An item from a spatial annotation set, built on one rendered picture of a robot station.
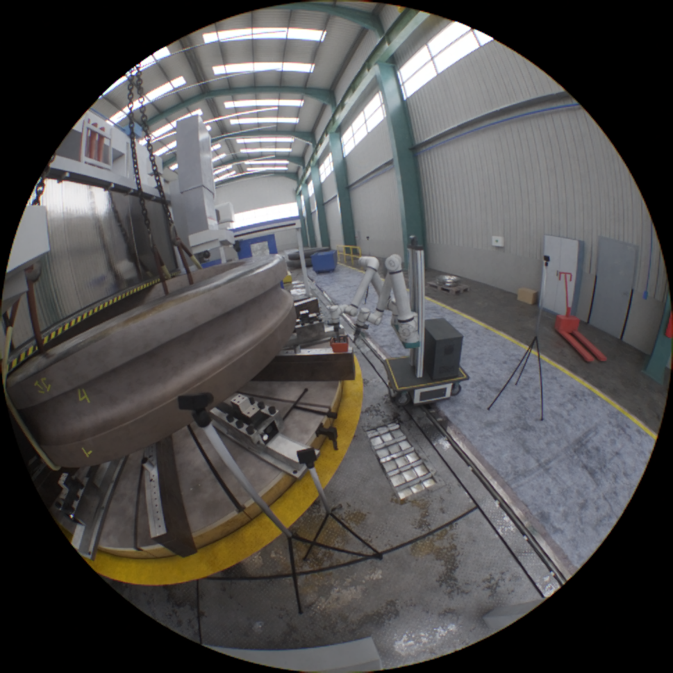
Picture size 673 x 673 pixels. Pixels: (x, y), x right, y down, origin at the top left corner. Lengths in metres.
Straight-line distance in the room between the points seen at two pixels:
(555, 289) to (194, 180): 9.34
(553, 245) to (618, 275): 1.84
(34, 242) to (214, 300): 1.37
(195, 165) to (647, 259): 10.55
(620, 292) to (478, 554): 5.96
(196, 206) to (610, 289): 10.07
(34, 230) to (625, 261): 7.83
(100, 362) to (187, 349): 0.72
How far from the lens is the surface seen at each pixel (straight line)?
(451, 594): 2.03
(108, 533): 2.79
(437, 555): 2.05
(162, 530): 1.80
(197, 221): 6.58
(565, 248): 6.61
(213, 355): 2.09
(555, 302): 6.86
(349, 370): 2.77
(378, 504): 2.16
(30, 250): 1.48
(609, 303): 6.85
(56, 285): 3.97
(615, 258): 6.73
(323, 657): 1.95
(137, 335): 1.75
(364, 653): 1.90
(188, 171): 6.94
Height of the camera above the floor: 1.97
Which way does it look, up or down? 25 degrees down
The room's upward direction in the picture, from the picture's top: 8 degrees counter-clockwise
